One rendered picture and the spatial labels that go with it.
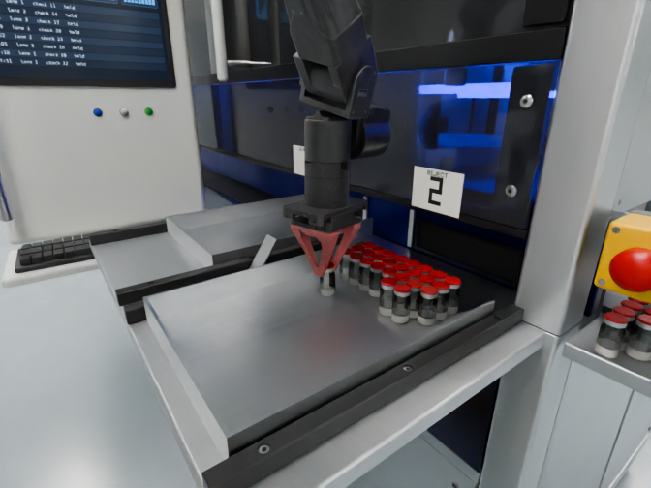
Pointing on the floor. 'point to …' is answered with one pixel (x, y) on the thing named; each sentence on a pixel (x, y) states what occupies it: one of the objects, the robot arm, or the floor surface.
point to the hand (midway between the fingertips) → (325, 266)
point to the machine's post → (569, 222)
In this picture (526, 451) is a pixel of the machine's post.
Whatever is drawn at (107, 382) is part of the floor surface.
